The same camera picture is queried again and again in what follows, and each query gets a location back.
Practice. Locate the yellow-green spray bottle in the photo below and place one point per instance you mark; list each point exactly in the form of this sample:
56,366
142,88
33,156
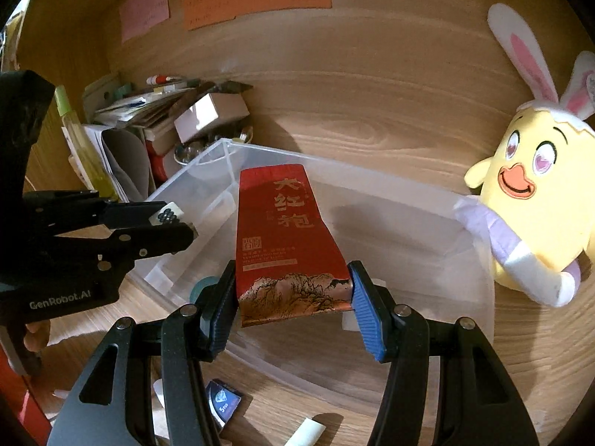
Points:
79,139

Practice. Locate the teal tape roll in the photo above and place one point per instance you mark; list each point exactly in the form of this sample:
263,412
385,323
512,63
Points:
204,285

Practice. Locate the stack of papers and booklets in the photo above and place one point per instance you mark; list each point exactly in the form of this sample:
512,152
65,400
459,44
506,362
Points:
130,107

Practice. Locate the pink paper note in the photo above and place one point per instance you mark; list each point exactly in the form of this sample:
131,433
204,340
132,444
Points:
144,7

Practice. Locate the clear plastic storage bin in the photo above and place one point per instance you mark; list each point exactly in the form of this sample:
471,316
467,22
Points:
395,223

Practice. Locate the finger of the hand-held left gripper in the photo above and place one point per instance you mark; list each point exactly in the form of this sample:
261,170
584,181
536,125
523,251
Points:
162,239
125,213

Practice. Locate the white cardboard box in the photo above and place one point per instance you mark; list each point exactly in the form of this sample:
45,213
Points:
204,116

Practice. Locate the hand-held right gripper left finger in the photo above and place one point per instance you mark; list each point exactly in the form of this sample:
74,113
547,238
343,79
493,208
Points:
223,302

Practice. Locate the small blue packet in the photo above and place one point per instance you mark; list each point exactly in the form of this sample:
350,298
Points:
223,402

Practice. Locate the yellow plush chick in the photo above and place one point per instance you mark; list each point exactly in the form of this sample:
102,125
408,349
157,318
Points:
525,204

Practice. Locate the red white container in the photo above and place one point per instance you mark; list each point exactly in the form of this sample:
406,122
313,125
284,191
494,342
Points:
160,162

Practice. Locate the red tea packet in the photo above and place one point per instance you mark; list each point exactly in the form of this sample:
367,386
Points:
288,251

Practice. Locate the red white marker pen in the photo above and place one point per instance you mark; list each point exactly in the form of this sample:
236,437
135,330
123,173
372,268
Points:
162,79

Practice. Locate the person's red clothing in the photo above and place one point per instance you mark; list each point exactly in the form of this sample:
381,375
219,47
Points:
18,404

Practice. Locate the dark small box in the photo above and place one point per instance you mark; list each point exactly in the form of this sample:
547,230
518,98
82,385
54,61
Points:
227,87

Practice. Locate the small round bowl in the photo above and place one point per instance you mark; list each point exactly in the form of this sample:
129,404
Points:
190,153

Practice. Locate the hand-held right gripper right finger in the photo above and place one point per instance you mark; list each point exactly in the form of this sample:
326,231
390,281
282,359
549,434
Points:
365,316

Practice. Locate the white mahjong tile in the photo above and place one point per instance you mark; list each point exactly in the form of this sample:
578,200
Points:
163,213

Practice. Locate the white paper roll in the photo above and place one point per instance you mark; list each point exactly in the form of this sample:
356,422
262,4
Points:
307,432

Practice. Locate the person's left hand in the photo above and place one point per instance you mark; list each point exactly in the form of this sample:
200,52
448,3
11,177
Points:
37,337

